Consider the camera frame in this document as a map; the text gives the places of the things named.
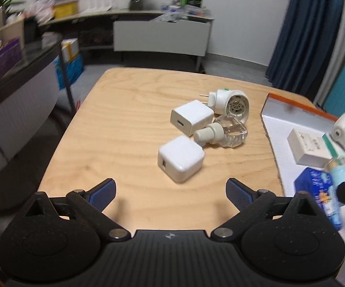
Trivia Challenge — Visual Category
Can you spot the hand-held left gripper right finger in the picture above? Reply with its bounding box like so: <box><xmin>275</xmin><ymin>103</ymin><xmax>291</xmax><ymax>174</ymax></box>
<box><xmin>211</xmin><ymin>178</ymin><xmax>323</xmax><ymax>242</ymax></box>

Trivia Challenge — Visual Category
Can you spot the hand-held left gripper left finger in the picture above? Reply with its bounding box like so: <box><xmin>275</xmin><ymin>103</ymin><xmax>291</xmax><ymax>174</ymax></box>
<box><xmin>25</xmin><ymin>178</ymin><xmax>131</xmax><ymax>242</ymax></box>

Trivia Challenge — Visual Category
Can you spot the light blue toothpick jar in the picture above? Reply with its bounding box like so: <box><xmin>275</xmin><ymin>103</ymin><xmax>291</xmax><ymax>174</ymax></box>
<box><xmin>324</xmin><ymin>155</ymin><xmax>345</xmax><ymax>186</ymax></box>

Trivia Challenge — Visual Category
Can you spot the blue tin box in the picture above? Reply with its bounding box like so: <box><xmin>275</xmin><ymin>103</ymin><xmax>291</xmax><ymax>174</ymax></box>
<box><xmin>294</xmin><ymin>167</ymin><xmax>345</xmax><ymax>231</ymax></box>

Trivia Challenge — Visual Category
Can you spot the large white plug-in heater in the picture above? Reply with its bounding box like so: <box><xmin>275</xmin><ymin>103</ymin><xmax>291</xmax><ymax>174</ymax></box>
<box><xmin>330</xmin><ymin>112</ymin><xmax>345</xmax><ymax>150</ymax></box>

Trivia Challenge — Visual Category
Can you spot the orange-rimmed white cardboard tray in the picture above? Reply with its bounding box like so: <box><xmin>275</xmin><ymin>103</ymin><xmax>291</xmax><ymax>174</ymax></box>
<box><xmin>260</xmin><ymin>93</ymin><xmax>345</xmax><ymax>285</ymax></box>

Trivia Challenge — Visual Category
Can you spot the small teal carton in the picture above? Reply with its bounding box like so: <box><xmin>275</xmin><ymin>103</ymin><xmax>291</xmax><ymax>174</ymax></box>
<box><xmin>321</xmin><ymin>134</ymin><xmax>345</xmax><ymax>176</ymax></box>

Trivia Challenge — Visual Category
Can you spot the small white carton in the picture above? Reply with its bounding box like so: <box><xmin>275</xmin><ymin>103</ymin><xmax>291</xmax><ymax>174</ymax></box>
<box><xmin>287</xmin><ymin>128</ymin><xmax>335</xmax><ymax>168</ymax></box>

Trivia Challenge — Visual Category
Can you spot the clear liquid refill bottle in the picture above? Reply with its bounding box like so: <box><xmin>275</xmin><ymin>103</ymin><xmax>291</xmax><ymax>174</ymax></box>
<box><xmin>193</xmin><ymin>115</ymin><xmax>248</xmax><ymax>148</ymax></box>

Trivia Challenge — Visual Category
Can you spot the white rounded charger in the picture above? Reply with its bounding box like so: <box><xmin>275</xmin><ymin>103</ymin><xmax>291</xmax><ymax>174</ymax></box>
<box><xmin>157</xmin><ymin>135</ymin><xmax>205</xmax><ymax>184</ymax></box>

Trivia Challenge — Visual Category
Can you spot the white charger with prongs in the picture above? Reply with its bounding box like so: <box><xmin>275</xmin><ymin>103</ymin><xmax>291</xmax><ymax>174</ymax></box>
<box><xmin>170</xmin><ymin>100</ymin><xmax>215</xmax><ymax>135</ymax></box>

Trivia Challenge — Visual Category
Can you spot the small white plug-in heater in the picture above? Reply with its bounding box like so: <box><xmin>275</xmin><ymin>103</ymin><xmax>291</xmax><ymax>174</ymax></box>
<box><xmin>200</xmin><ymin>88</ymin><xmax>250</xmax><ymax>124</ymax></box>

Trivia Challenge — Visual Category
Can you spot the teal chair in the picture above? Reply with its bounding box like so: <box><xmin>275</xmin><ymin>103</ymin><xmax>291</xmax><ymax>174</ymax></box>
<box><xmin>323</xmin><ymin>59</ymin><xmax>345</xmax><ymax>119</ymax></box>

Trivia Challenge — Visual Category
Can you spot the black round table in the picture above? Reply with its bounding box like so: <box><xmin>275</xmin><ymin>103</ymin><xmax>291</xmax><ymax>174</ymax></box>
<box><xmin>0</xmin><ymin>32</ymin><xmax>64</xmax><ymax>213</ymax></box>

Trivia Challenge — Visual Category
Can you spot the blue crate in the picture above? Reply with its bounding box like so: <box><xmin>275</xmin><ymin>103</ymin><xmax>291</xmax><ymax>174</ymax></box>
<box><xmin>54</xmin><ymin>53</ymin><xmax>85</xmax><ymax>89</ymax></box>

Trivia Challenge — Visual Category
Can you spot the long low media shelf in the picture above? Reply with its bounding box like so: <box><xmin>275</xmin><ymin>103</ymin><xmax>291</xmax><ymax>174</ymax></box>
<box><xmin>39</xmin><ymin>8</ymin><xmax>215</xmax><ymax>55</ymax></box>

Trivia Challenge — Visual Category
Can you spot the blue curtain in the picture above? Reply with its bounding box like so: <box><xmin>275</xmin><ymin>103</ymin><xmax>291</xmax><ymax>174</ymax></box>
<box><xmin>265</xmin><ymin>0</ymin><xmax>345</xmax><ymax>97</ymax></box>

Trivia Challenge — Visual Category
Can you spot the beige pot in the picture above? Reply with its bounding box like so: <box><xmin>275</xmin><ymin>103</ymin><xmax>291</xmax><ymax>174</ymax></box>
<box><xmin>0</xmin><ymin>17</ymin><xmax>26</xmax><ymax>47</ymax></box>

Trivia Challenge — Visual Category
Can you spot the yellow box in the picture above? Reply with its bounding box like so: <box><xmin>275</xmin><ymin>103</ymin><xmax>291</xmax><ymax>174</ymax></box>
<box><xmin>54</xmin><ymin>1</ymin><xmax>79</xmax><ymax>19</ymax></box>

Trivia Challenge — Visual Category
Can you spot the clutter of small packets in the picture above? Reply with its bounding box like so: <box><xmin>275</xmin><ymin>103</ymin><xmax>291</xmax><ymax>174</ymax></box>
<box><xmin>152</xmin><ymin>2</ymin><xmax>212</xmax><ymax>22</ymax></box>

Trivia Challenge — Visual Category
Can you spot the white router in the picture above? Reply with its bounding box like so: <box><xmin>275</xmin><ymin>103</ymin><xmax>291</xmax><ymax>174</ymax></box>
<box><xmin>79</xmin><ymin>0</ymin><xmax>113</xmax><ymax>14</ymax></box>

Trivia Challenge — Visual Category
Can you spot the white plastic bag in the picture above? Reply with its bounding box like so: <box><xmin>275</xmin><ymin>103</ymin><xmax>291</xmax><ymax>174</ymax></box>
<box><xmin>25</xmin><ymin>0</ymin><xmax>55</xmax><ymax>23</ymax></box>

